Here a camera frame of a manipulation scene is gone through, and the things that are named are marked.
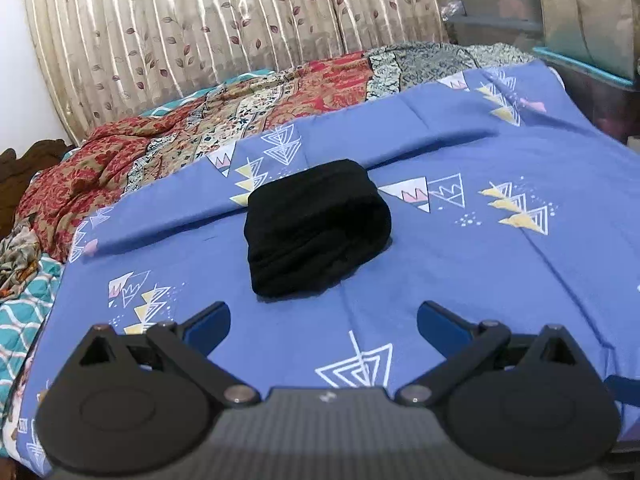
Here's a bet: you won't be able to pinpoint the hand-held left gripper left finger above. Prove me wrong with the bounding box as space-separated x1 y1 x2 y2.
62 301 262 408

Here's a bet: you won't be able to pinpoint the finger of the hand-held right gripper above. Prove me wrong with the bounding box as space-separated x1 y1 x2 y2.
604 374 640 407

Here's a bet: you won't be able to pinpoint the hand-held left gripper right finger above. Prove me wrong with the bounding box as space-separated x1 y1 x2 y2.
394 300 588 407

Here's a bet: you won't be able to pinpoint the black pants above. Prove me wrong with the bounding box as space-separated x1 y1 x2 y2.
243 159 392 297

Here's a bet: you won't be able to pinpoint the blue printed bedsheet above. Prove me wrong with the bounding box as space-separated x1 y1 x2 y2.
10 59 640 476

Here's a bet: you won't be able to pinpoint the teal patterned quilt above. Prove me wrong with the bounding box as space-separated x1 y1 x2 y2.
0 71 273 441

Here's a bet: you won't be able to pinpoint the red patterned blanket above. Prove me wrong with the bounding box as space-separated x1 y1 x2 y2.
15 50 382 263

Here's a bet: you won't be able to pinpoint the multicoloured floral cloth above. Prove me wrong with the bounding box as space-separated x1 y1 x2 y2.
0 222 43 303

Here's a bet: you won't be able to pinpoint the grey paisley cloth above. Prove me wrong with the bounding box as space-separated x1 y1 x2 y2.
366 41 537 102

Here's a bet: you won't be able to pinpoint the dark shelf with teal edge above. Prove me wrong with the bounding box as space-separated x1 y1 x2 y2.
442 0 640 147

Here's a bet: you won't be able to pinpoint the beige leaf print curtain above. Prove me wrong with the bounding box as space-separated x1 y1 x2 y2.
20 0 451 147

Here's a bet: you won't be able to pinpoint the cream cloth cover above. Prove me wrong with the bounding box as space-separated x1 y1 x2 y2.
531 0 640 81

